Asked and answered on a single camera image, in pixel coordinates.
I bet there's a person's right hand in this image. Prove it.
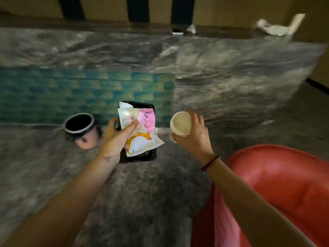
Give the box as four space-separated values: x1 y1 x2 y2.
171 110 216 168

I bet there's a person's left hand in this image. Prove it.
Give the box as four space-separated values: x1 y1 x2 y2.
98 117 139 165

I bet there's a round black trash bin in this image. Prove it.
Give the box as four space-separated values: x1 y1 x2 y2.
63 113 101 150

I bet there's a black plastic tray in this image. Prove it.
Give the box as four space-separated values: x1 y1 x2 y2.
117 101 157 163

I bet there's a person's right forearm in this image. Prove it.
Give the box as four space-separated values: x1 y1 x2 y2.
205 159 318 247

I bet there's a red leather armchair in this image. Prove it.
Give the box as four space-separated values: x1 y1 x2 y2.
191 144 329 247

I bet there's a white crumpled paper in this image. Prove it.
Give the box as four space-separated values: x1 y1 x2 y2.
256 13 306 37

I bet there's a red bead bracelet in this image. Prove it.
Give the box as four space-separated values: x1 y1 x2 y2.
201 155 221 172

